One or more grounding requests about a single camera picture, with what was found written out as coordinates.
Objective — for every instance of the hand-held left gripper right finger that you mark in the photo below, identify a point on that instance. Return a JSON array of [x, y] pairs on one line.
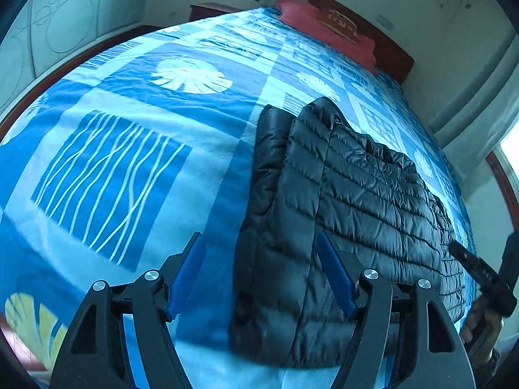
[[336, 277]]

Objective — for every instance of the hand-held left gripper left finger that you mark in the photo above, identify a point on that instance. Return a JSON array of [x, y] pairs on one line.
[[186, 275]]

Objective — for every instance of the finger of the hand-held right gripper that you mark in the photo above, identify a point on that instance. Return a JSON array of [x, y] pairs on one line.
[[511, 255], [470, 261]]

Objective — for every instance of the black quilted puffer jacket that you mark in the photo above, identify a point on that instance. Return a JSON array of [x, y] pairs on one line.
[[365, 194]]

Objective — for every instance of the person's right forearm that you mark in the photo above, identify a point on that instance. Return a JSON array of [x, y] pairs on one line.
[[500, 375]]

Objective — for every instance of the person's right hand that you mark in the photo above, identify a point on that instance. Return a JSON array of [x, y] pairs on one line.
[[470, 330]]

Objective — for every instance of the long wooden window sill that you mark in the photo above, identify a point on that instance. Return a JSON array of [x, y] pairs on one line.
[[507, 194]]

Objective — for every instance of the large bedroom window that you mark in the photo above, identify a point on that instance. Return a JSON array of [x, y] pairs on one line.
[[511, 146]]

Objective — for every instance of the blue patterned bed sheet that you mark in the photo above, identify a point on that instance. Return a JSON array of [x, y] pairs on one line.
[[121, 101]]

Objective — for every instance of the wooden headboard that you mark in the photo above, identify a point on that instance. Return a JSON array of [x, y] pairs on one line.
[[391, 52]]

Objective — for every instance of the small brown printed cushion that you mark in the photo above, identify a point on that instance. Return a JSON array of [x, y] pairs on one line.
[[338, 24]]

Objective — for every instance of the wooden nightstand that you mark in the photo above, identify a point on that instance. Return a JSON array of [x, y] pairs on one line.
[[215, 11]]

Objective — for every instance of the red pillow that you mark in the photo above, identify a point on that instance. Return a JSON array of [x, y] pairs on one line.
[[296, 14]]

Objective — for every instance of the wooden bed frame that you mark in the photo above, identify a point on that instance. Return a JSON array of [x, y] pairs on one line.
[[40, 85]]

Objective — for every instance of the wall socket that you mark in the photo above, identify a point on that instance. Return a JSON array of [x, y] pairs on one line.
[[385, 21]]

